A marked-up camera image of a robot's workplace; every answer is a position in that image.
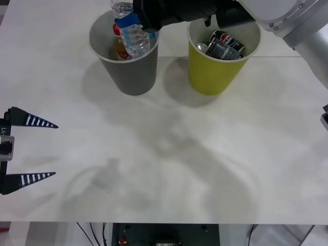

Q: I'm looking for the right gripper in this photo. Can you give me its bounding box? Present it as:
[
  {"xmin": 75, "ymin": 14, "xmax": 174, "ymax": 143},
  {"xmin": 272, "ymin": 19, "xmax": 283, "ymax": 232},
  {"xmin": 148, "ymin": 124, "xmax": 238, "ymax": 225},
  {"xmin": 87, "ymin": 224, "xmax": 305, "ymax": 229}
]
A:
[{"xmin": 114, "ymin": 0, "xmax": 180, "ymax": 33}]

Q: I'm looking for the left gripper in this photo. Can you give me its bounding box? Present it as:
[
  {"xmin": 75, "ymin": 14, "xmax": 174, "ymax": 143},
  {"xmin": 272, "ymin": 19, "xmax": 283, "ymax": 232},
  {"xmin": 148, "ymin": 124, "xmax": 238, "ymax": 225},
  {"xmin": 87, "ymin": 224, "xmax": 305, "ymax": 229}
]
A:
[{"xmin": 0, "ymin": 106, "xmax": 59, "ymax": 196}]

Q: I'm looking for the clear plastic bottle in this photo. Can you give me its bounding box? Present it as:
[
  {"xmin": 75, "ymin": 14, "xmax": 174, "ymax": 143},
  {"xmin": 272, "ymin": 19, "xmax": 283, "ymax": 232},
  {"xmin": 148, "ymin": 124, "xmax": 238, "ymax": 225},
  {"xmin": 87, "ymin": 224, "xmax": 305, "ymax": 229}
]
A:
[{"xmin": 110, "ymin": 0, "xmax": 152, "ymax": 58}]

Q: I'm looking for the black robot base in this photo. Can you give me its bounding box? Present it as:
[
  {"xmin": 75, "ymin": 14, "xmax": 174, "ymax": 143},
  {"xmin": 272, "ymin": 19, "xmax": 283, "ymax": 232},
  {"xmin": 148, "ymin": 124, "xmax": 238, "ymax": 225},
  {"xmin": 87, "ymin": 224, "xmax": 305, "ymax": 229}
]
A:
[{"xmin": 112, "ymin": 223, "xmax": 221, "ymax": 246}]

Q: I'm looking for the orange bottle with red cap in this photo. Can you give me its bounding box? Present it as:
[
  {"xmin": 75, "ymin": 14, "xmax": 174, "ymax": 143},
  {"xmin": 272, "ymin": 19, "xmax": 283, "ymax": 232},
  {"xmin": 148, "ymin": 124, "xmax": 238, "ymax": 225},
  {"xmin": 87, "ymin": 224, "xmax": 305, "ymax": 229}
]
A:
[{"xmin": 111, "ymin": 23, "xmax": 133, "ymax": 61}]

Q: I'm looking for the grey plastic bin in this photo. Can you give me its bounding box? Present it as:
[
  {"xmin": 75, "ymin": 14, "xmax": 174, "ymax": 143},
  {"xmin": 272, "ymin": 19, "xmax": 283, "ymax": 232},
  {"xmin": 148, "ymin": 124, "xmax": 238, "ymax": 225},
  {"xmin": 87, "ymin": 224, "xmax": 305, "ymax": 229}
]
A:
[{"xmin": 89, "ymin": 10, "xmax": 160, "ymax": 97}]

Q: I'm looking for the silver can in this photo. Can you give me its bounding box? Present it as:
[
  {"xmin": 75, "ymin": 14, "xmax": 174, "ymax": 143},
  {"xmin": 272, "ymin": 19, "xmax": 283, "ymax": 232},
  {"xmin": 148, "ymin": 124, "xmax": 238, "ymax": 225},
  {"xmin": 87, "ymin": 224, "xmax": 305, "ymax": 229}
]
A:
[{"xmin": 195, "ymin": 43, "xmax": 210, "ymax": 54}]

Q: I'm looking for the black can with grey print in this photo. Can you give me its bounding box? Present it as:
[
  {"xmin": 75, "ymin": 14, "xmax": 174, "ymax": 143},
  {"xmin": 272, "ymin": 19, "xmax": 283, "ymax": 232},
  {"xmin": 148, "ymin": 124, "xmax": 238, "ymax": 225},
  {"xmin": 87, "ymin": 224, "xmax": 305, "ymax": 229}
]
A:
[{"xmin": 204, "ymin": 38, "xmax": 244, "ymax": 60}]

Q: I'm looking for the yellow-green plastic bin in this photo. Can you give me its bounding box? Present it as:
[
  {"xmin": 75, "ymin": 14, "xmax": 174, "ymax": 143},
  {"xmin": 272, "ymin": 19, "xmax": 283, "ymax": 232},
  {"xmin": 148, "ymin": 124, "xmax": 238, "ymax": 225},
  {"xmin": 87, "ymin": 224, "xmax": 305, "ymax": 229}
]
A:
[{"xmin": 187, "ymin": 18, "xmax": 262, "ymax": 96}]

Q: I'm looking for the black can with round logo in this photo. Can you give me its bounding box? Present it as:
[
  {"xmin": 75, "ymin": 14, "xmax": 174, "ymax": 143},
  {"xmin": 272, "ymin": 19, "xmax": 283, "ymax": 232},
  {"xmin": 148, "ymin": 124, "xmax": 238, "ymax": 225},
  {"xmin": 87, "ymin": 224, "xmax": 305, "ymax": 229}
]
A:
[{"xmin": 210, "ymin": 29, "xmax": 247, "ymax": 52}]

